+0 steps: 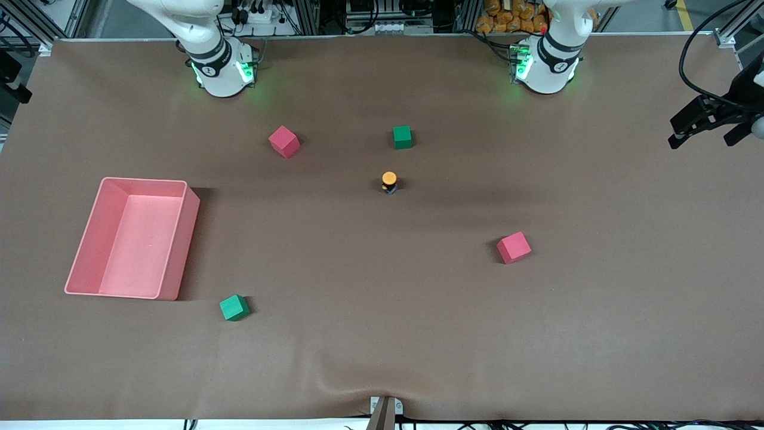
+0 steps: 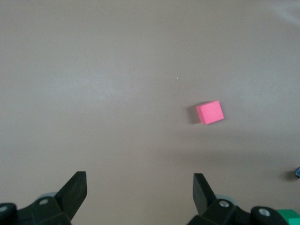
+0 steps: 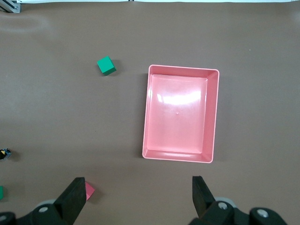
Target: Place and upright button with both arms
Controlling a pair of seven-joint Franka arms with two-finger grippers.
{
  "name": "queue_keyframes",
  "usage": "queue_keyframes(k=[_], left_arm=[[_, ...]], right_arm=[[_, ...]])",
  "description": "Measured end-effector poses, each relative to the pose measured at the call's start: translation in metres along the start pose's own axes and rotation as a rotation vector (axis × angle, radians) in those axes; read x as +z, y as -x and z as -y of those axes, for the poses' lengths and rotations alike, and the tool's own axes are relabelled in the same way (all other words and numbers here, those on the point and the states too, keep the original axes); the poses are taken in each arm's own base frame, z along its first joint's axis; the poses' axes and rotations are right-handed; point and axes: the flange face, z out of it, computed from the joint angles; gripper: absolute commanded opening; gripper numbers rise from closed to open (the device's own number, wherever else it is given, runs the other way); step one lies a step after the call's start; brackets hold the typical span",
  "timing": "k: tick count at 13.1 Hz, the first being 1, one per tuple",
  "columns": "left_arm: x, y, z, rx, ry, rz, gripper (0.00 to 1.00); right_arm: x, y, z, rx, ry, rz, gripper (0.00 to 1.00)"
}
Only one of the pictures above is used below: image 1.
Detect pink plastic tray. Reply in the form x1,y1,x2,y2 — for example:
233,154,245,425
64,177,201,301

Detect brown table mat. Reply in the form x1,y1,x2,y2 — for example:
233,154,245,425
0,33,764,422

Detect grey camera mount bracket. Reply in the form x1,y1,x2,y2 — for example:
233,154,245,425
368,395,405,430

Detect red foam cube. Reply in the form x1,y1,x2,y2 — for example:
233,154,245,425
268,125,301,159
496,231,532,265

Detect orange snack packets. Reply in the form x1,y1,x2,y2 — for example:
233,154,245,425
475,0,549,35

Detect white power strip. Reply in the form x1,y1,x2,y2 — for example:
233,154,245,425
230,6,299,38

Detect aluminium frame profile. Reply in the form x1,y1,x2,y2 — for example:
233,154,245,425
0,0,90,56
713,0,764,60

